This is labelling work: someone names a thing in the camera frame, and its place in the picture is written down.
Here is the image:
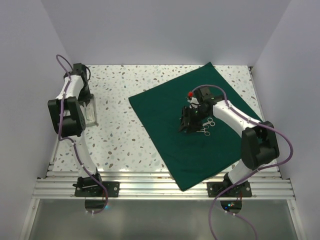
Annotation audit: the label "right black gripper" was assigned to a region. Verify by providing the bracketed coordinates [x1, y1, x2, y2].
[178, 106, 211, 134]

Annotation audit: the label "silver forceps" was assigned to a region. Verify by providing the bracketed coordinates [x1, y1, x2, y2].
[197, 125, 211, 137]

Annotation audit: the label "white suture packet printed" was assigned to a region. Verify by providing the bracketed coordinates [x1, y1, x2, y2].
[84, 104, 96, 123]

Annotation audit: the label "silver surgical scissors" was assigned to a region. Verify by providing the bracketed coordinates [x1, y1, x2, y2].
[202, 117, 216, 127]

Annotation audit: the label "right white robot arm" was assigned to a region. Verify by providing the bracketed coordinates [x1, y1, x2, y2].
[179, 85, 280, 197]

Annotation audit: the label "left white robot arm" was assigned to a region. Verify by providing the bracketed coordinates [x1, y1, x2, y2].
[47, 63, 104, 197]

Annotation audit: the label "green surgical drape cloth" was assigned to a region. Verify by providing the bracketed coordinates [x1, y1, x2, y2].
[129, 63, 260, 192]

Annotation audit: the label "metal instrument tray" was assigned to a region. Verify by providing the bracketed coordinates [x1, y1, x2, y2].
[80, 94, 98, 127]

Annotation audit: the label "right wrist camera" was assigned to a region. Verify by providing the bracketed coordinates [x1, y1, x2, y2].
[187, 91, 200, 109]

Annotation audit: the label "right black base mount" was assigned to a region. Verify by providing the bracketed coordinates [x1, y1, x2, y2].
[206, 175, 253, 214]

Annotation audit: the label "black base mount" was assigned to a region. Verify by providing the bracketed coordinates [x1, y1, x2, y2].
[74, 181, 120, 210]
[206, 175, 253, 214]

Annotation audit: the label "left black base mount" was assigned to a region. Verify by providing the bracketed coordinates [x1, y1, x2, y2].
[74, 181, 120, 210]

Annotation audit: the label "aluminium rail frame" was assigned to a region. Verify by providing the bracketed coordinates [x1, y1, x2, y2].
[21, 65, 301, 240]

